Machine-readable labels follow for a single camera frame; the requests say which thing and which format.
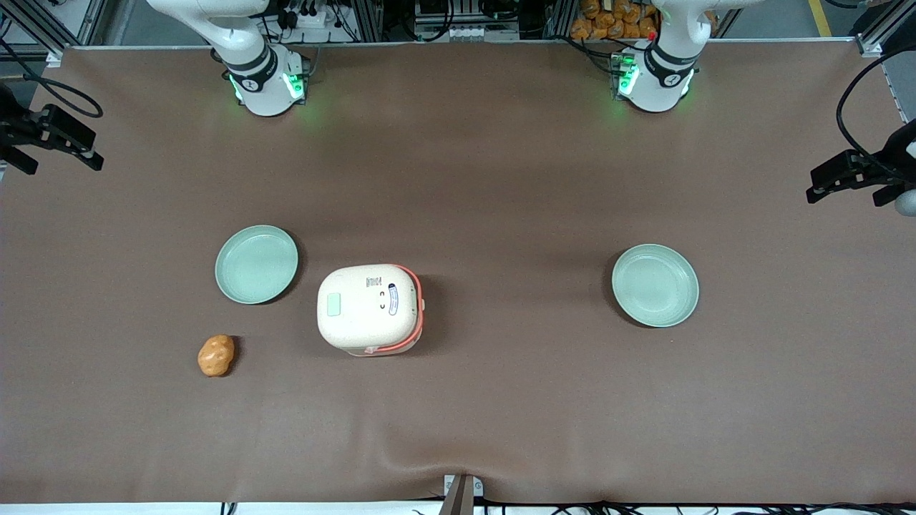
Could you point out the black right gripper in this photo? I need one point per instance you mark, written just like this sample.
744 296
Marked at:
14 130

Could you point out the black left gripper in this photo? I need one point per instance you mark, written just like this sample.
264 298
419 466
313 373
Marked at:
892 162

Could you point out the cream rice cooker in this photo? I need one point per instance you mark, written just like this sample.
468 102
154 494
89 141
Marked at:
358 311

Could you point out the pale green round plate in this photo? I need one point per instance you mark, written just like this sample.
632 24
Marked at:
256 265
655 285

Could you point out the orange brown toy potato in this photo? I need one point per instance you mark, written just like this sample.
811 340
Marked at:
216 355

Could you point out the white power strip with plugs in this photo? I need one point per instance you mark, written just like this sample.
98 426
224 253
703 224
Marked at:
311 17

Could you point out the pile of orange toy breads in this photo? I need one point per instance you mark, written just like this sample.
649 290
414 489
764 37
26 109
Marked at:
608 20

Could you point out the brown table cloth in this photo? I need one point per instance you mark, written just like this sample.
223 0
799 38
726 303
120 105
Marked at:
501 179

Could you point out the white socket strip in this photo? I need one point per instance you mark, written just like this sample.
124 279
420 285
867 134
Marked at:
465 31

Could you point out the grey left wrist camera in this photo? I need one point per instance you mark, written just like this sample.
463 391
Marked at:
907 203

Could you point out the aluminium frame profile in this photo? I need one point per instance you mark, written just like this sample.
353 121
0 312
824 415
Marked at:
43 25
884 28

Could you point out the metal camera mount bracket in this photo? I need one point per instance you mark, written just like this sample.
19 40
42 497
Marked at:
461 493

